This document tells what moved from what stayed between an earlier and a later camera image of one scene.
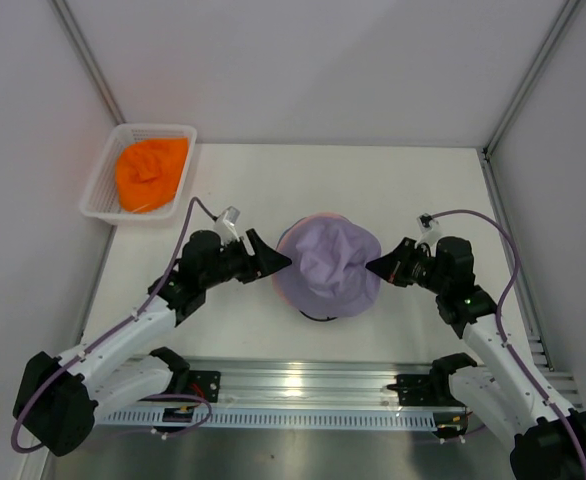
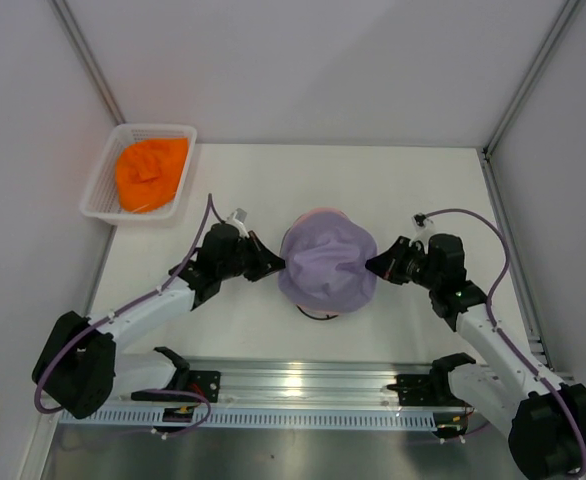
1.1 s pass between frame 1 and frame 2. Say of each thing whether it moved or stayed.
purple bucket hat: stayed
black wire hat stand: stayed
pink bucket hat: moved
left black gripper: stayed
